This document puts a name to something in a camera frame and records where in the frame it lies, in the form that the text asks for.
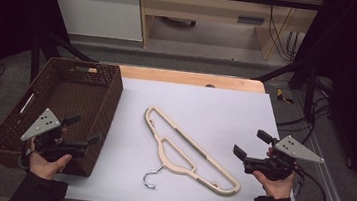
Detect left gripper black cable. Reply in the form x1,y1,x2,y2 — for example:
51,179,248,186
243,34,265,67
17,139,35,171

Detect black metal stand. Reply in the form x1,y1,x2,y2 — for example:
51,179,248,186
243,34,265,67
27,27,103,90
248,52,323,125

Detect bundle of hanging black cables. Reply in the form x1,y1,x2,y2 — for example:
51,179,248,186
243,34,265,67
260,0,310,64

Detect person's left hand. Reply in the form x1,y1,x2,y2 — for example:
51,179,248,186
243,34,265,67
26,124,77,183

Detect white cabinet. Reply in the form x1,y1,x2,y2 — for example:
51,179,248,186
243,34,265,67
39,0,148,43

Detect person's right hand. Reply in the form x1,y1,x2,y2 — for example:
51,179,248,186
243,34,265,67
250,145,299,201

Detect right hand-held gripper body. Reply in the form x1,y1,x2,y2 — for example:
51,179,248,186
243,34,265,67
242,130,327,186

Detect white table mat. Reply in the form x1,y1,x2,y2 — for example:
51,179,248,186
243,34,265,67
63,72,316,201

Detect brown woven basket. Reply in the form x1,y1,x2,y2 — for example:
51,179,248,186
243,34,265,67
0,51,127,181

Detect yellow and black tool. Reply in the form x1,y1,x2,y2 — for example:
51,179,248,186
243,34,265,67
275,88,296,106

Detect aluminium frame rail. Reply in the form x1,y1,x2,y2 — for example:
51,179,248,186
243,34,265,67
281,91,357,201

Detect black floor cables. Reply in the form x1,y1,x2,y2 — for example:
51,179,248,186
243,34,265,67
274,72,338,150

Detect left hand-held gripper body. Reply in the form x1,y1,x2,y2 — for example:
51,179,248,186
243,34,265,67
19,106,95,166

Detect light wooden desk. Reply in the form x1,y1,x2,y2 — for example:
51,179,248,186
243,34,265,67
131,0,326,67

